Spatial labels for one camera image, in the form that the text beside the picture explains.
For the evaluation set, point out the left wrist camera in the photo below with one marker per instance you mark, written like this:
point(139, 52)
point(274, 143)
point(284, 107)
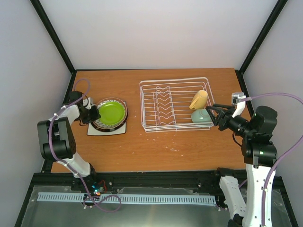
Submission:
point(88, 103)

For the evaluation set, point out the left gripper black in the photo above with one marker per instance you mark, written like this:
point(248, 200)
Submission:
point(96, 115)

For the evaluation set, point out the green plastic plate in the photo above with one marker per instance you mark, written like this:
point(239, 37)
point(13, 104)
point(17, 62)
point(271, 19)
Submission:
point(111, 112)

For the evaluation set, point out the yellow ceramic mug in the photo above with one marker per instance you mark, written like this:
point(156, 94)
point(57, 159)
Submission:
point(199, 100)

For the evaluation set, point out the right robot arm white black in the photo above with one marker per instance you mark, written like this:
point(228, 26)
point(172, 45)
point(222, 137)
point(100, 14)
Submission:
point(260, 155)

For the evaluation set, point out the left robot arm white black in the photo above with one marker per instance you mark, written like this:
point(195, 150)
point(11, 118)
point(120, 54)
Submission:
point(56, 139)

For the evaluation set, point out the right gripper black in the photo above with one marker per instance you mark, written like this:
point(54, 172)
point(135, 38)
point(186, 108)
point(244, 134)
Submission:
point(215, 106)

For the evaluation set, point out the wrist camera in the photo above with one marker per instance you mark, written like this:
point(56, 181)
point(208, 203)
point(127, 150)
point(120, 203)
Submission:
point(88, 103)
point(238, 102)

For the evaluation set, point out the patterned round plate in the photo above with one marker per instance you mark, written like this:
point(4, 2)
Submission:
point(103, 126)

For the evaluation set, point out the white wire dish rack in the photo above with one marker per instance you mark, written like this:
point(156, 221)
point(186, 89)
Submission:
point(165, 104)

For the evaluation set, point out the light green ceramic bowl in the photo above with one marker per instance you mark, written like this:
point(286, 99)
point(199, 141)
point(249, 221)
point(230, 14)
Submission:
point(200, 116)

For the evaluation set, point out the light blue cable duct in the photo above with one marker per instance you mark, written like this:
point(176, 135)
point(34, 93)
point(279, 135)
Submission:
point(130, 198)

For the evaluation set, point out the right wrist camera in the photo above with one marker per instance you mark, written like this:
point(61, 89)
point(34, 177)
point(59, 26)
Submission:
point(238, 102)

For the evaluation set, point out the black frame rail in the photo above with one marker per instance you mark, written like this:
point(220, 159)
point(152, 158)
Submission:
point(198, 181)

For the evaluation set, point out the white square plate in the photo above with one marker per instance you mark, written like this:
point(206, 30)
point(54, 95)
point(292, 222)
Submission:
point(95, 131)

